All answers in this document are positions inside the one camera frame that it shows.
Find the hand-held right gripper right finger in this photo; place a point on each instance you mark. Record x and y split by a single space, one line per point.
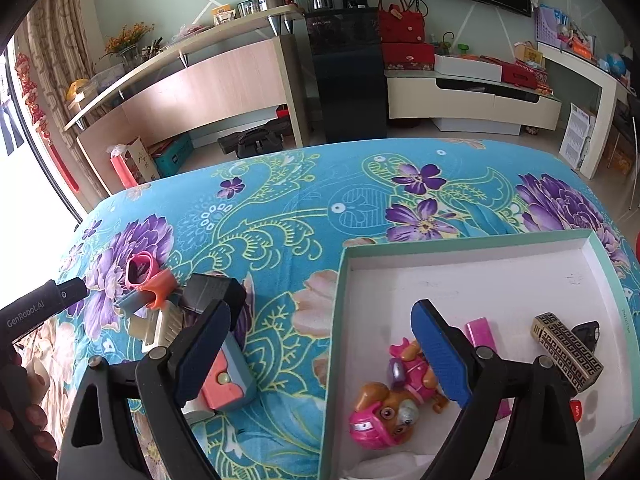
440 355

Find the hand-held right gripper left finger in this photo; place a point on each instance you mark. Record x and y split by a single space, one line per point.
205 355

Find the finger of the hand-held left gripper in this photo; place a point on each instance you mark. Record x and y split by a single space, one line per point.
75 287

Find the blue and pink box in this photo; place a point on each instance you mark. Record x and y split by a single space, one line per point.
227 380

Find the magenta bar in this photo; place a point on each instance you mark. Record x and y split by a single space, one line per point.
480 335

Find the white hair clip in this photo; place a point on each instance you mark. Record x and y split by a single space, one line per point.
155 327

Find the black square box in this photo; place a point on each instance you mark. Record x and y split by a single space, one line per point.
212 292

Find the pink dog toy figure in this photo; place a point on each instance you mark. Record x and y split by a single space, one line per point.
380 405

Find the orange plastic clip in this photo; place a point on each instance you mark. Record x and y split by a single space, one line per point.
161 287

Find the teal cardboard box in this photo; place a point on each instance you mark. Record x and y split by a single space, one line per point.
400 280

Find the gold black patterned box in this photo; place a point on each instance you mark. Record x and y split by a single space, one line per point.
565 355

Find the red and white bottle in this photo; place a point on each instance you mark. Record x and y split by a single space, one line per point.
576 410

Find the black toy car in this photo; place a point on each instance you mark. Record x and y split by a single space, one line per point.
587 334

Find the person's left hand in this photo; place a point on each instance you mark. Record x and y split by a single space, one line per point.
32 417

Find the teal plastic crate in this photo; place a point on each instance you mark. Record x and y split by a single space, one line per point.
172 157

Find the red hanging decoration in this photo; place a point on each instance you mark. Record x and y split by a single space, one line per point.
35 95

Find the black foot stepper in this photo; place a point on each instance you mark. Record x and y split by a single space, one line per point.
255 140

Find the wooden counter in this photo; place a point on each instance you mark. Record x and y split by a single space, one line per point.
200 85

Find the patterned curtain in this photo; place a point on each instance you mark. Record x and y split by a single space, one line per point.
55 35

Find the orange flower bouquet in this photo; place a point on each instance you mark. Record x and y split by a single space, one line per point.
127 37

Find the white desk calendar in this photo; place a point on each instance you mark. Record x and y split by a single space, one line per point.
575 135

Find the cream television stand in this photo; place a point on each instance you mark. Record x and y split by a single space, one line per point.
450 95

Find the white flat box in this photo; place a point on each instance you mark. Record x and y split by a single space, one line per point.
467 67

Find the red flat box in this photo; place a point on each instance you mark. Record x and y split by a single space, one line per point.
525 75

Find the black water dispenser cabinet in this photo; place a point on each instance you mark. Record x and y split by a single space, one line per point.
350 75

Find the white desk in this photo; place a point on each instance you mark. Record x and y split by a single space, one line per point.
605 110

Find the red gift box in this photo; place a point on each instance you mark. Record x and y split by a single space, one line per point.
407 55

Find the red handbag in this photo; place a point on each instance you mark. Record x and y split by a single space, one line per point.
400 25

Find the blue globe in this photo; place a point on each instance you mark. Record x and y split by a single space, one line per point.
615 62

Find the purple basket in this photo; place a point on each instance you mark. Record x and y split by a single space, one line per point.
547 25

